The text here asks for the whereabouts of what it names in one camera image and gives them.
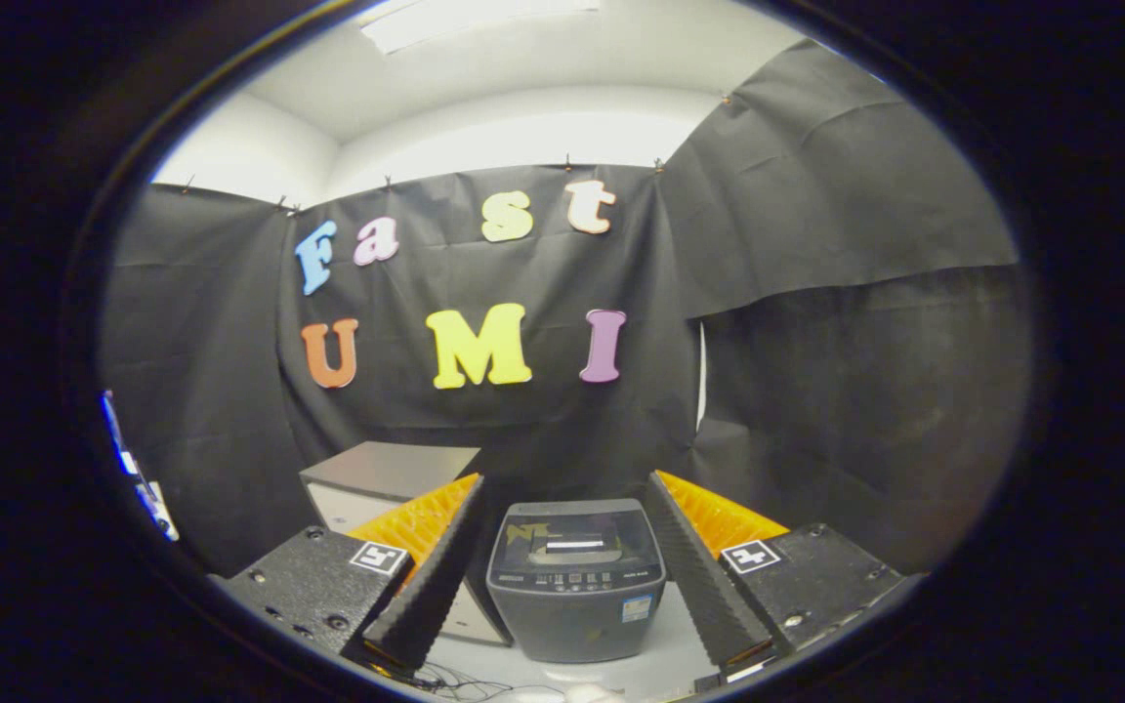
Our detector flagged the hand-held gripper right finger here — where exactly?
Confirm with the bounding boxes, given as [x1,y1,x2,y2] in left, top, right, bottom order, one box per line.
[646,470,925,684]

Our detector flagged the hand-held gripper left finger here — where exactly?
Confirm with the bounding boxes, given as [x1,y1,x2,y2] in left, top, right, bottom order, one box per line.
[216,474,485,673]

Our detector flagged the grey washing machine lid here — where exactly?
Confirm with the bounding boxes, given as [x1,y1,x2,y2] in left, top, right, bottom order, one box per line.
[494,500,661,572]

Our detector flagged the grey washing machine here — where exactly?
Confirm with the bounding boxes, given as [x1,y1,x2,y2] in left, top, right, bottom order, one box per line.
[486,498,668,665]

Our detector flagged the grey cabinet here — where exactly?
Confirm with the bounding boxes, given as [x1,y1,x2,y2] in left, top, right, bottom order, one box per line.
[299,441,515,647]

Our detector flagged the black backdrop cloth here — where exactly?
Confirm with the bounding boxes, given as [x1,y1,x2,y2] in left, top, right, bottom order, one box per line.
[99,39,1030,577]

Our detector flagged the blue and white object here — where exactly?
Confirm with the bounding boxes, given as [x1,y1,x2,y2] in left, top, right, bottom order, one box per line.
[102,391,181,543]

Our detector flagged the thin black cables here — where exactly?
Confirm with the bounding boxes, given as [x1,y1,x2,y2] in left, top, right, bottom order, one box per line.
[367,662,563,702]

